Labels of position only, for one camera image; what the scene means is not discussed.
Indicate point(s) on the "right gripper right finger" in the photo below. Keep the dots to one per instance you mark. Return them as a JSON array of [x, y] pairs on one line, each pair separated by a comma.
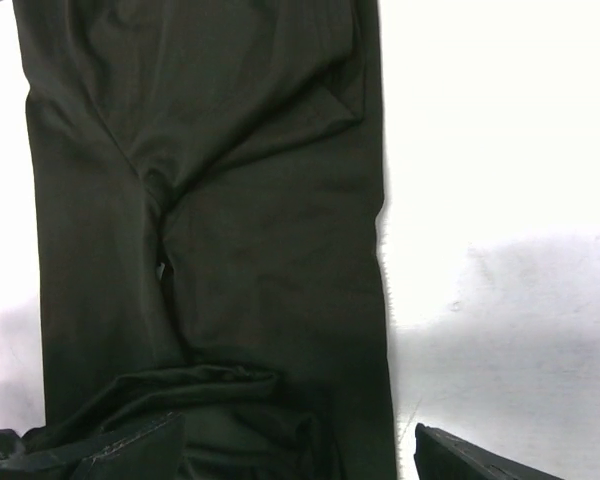
[[440, 455]]

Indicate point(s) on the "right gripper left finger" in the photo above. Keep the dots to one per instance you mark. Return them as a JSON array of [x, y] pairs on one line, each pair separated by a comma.
[[140, 450]]

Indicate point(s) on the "black printed t shirt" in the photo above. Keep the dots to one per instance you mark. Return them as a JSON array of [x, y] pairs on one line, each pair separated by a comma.
[[208, 176]]

